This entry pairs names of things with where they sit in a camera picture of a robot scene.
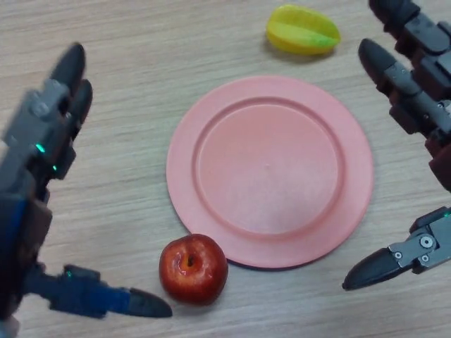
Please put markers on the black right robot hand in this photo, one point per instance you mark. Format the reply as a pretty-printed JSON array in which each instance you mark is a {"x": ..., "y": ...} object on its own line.
[{"x": 415, "y": 88}]

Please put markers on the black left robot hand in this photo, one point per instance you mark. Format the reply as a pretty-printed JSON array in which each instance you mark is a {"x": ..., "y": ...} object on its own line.
[{"x": 38, "y": 141}]

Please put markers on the red apple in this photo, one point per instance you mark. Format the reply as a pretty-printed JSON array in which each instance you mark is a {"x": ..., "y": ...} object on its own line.
[{"x": 197, "y": 278}]

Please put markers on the pink round plate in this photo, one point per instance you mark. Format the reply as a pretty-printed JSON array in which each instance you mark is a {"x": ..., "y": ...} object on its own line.
[{"x": 269, "y": 172}]

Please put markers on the yellow green starfruit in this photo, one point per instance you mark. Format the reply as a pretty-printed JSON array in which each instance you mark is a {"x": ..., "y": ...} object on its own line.
[{"x": 299, "y": 31}]

